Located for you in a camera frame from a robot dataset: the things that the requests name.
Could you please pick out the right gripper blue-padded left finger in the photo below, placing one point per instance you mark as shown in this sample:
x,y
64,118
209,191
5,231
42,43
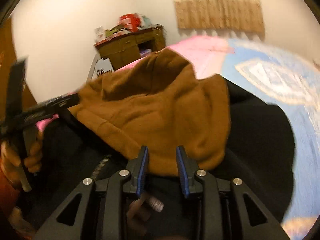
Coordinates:
x,y
95,209

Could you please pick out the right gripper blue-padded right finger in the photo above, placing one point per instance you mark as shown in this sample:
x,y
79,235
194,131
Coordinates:
x,y
228,209

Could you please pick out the black jacket with brown lining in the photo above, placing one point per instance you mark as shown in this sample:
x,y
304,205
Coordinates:
x,y
152,152

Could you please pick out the person's left hand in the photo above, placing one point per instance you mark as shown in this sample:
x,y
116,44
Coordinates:
x,y
10,160

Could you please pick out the white printed paper bag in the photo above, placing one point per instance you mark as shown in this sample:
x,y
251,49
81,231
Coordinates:
x,y
102,66

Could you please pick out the brown wooden desk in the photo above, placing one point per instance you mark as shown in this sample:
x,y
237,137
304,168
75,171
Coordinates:
x,y
127,48

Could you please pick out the light blue printed bed sheet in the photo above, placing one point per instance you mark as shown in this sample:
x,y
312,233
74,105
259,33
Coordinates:
x,y
285,79

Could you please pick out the red items on desk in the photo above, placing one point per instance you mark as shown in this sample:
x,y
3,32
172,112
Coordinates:
x,y
130,22

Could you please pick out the beige patterned window curtain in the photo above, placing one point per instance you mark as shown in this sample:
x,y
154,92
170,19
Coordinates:
x,y
238,15

